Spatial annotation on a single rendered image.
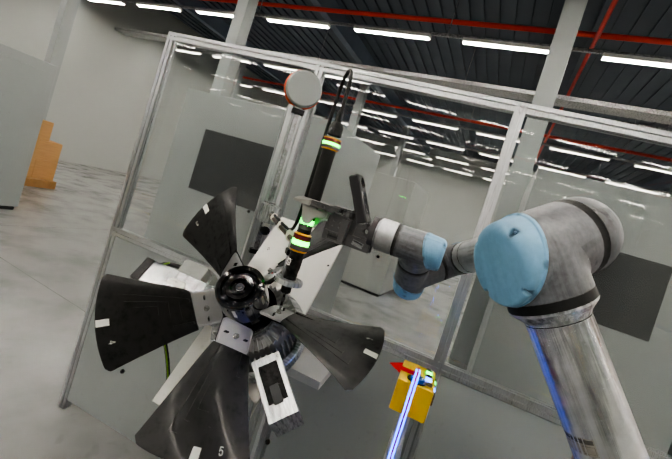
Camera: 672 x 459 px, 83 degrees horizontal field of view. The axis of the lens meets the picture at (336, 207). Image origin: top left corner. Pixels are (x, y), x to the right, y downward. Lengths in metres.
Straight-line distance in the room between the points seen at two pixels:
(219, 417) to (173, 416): 0.09
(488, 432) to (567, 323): 1.19
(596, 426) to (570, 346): 0.10
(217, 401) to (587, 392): 0.67
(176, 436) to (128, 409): 1.48
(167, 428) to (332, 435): 1.05
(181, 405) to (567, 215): 0.77
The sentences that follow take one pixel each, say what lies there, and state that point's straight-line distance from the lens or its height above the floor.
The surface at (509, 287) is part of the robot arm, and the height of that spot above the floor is 1.45.
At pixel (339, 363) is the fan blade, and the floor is 1.17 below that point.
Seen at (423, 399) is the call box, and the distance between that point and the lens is 1.17.
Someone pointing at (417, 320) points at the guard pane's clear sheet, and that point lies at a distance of 1.62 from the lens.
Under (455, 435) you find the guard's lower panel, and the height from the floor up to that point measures 0.76.
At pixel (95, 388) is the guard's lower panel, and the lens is 2.49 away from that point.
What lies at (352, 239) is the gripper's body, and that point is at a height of 1.41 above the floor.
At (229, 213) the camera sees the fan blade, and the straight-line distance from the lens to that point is 1.12.
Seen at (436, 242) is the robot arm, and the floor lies 1.47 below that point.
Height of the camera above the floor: 1.50
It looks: 2 degrees down
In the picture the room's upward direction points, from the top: 17 degrees clockwise
